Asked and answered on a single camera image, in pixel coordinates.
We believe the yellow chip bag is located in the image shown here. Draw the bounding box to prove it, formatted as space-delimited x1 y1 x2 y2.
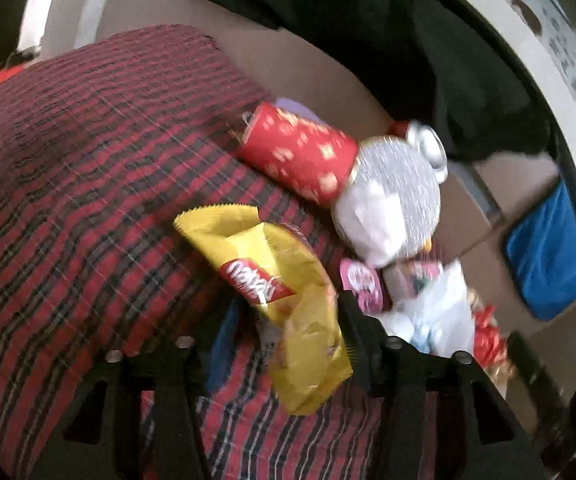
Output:
174 204 353 415

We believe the red gold candy wrapper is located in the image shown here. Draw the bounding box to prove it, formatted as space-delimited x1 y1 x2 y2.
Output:
470 292 516 381

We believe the red soda can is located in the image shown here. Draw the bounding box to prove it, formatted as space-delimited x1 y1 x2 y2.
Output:
392 119 449 181

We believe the red plaid blanket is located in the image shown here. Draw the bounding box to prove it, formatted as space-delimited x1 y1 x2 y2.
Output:
0 25 468 480

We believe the blue towel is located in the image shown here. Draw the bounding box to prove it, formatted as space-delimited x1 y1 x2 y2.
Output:
505 180 576 321

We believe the pink cartoon packet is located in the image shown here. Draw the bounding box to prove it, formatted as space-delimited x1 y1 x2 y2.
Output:
340 257 386 313

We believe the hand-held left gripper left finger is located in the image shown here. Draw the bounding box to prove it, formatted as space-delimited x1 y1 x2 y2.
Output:
33 305 241 480

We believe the white plastic bag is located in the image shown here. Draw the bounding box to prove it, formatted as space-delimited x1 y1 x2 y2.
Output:
383 260 476 356

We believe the purple pink round box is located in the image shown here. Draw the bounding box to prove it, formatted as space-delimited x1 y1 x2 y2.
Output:
274 97 321 123

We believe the white crumpled tissue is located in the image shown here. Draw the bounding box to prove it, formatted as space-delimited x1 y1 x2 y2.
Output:
353 180 419 268

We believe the gold metal bowl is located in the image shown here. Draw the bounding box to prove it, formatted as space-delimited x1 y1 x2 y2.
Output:
235 101 361 208

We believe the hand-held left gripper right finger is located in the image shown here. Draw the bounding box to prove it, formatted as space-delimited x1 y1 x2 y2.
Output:
335 290 548 480

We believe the brown cardboard box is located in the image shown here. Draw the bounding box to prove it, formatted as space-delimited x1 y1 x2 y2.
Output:
90 0 576 411

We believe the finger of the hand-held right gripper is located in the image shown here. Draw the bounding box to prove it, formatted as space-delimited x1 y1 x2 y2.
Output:
508 330 576 426

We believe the black cloth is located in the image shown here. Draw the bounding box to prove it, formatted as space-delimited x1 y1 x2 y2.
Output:
145 0 553 161

